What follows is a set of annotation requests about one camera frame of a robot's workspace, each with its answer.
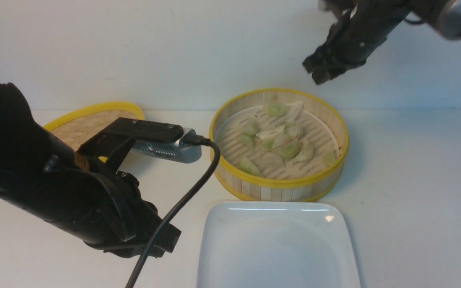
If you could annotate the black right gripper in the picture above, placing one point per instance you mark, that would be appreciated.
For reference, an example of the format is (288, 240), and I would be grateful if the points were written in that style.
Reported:
(361, 27)

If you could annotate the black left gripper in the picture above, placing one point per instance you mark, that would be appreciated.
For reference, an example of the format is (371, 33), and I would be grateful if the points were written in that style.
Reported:
(103, 208)

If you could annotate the white dumpling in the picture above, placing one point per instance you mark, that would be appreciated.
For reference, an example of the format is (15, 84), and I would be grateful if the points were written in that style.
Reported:
(280, 140)
(272, 160)

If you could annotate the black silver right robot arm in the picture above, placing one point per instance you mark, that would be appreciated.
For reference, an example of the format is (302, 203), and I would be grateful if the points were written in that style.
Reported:
(443, 16)

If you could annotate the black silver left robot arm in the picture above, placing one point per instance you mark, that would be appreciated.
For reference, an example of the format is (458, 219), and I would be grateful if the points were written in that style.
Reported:
(27, 149)

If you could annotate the white square ceramic plate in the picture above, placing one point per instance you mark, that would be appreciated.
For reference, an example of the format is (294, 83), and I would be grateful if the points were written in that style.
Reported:
(265, 244)

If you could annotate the yellow rimmed woven steamer lid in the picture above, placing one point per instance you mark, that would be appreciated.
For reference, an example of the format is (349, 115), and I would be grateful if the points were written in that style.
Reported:
(77, 127)

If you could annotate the pale green dumpling far right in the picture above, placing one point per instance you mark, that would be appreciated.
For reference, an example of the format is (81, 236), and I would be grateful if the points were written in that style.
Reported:
(329, 158)

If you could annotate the yellow rimmed bamboo steamer basket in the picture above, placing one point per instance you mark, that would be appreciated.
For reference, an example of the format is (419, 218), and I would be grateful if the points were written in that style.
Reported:
(322, 125)

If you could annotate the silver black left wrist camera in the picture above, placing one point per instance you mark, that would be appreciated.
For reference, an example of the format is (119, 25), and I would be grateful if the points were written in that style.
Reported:
(153, 139)

